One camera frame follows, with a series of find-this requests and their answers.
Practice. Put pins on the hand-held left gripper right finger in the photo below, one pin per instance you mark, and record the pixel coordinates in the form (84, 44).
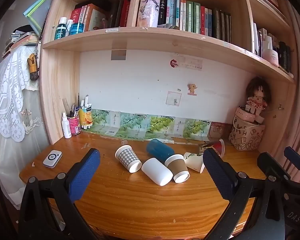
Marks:
(218, 175)

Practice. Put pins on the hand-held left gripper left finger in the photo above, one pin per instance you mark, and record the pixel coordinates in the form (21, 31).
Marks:
(85, 175)

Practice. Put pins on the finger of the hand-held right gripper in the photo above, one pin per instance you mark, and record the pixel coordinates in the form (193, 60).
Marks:
(271, 162)
(295, 158)

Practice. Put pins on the leaf print white cup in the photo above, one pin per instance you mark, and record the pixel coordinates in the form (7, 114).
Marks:
(193, 160)

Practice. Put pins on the red paper cup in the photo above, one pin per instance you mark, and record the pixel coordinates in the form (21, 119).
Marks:
(218, 146)

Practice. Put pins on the brown sleeve paper cup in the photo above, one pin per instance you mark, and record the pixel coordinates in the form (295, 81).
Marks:
(178, 168)

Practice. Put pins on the checked paper cup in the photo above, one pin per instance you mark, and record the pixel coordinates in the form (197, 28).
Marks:
(128, 158)

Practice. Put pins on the plain white cup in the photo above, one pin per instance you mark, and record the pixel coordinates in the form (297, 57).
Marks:
(155, 171)

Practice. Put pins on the blue plastic cup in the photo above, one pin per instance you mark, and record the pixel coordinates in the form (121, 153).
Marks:
(159, 149)

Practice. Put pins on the letter print fabric basket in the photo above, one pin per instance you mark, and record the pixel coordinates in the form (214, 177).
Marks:
(247, 136)

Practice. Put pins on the small white round-button device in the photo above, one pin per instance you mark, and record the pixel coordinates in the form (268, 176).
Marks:
(52, 158)

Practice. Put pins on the pink carton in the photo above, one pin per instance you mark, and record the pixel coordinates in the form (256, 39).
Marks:
(216, 130)

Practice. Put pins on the white spray bottle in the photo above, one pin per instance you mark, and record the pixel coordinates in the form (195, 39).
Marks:
(66, 128)

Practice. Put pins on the pink pen holder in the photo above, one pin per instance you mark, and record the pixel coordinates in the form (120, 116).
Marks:
(74, 125)

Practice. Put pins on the pink round box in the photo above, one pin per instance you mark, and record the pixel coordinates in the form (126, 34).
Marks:
(243, 113)

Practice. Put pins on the embroidered sheer curtain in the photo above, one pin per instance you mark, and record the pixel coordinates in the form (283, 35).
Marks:
(27, 135)

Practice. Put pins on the brown-haired rag doll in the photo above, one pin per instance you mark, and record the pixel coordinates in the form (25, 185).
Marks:
(257, 92)

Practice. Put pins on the row of grape print cartons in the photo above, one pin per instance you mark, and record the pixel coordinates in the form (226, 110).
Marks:
(135, 122)

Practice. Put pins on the pink sticky note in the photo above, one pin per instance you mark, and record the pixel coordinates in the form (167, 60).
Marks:
(173, 98)

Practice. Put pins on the bear sticker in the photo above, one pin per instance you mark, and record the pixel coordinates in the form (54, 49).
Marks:
(192, 89)

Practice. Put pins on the wooden bookshelf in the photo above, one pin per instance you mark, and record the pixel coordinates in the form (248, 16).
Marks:
(58, 80)

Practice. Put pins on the pale pink lotion bottle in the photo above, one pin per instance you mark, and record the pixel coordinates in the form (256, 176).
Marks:
(270, 52)

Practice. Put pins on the white lace cloth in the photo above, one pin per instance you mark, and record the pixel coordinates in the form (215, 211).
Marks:
(7, 90)

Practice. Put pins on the red round sticker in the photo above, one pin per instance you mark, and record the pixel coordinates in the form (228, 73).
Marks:
(174, 63)

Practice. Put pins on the teal bottle white cap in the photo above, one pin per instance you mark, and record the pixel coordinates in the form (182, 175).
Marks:
(60, 30)

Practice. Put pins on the blue jar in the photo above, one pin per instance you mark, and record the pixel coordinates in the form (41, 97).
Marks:
(77, 28)

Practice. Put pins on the stack of books under lace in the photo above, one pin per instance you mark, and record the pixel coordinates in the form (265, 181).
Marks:
(20, 42)

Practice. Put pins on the small white bottle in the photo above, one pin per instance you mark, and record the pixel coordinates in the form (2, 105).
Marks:
(69, 26)

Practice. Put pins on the row of green and white books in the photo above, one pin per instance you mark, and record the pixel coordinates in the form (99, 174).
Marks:
(190, 17)

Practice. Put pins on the row of red and dark books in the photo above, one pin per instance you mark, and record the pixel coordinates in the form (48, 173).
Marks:
(100, 15)

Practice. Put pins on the green framed board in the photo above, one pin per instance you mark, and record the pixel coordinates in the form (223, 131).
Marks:
(36, 5)

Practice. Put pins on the floral cylinder tube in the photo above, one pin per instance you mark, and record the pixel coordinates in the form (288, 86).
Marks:
(148, 7)

